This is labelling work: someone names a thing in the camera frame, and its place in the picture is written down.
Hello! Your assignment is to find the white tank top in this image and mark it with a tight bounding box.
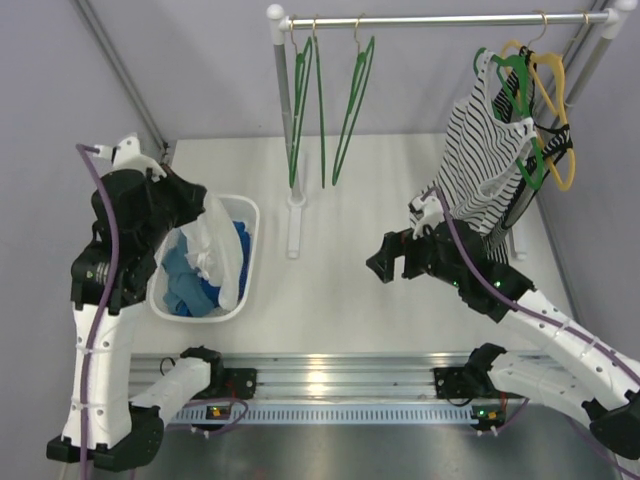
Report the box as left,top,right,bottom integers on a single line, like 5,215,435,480
154,192,242,311

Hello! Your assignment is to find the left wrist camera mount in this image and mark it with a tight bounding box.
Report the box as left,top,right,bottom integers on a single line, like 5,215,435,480
94,134,167,181

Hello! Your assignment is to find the white plastic laundry basket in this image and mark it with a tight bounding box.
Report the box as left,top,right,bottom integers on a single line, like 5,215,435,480
148,193,261,324

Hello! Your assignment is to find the yellow hanger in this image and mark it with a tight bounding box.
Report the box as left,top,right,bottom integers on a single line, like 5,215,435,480
501,12,577,192

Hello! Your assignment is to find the white clothes rack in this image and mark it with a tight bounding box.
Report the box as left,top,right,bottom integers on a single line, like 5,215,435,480
266,1,638,259

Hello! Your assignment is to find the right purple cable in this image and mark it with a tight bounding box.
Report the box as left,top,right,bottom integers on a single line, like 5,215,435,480
422,187,640,480

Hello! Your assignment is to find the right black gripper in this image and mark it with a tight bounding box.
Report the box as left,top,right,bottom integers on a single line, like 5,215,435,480
367,217,465,288

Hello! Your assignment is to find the aluminium mounting rail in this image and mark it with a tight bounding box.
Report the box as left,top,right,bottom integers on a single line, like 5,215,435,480
129,352,551,426

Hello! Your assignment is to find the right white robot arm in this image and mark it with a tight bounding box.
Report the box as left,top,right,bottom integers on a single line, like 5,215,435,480
366,220,639,460

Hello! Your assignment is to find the dark striped garment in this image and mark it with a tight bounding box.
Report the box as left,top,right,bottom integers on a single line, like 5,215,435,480
479,47,574,264

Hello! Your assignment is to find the green hanger with striped top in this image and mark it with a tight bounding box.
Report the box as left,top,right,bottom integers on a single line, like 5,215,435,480
465,48,544,199

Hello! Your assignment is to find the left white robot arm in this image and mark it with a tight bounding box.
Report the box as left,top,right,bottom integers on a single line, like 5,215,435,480
46,167,226,472

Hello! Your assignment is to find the light blue garment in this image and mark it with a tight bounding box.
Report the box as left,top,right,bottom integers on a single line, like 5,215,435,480
162,232,220,318

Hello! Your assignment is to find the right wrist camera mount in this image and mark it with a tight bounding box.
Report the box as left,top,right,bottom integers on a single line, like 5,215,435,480
409,193,444,239

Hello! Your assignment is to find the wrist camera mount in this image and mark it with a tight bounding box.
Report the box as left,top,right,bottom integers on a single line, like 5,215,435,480
409,193,444,239
94,134,167,181

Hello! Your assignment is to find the striped tank top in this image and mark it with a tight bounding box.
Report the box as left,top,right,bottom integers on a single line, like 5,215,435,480
432,48,541,242

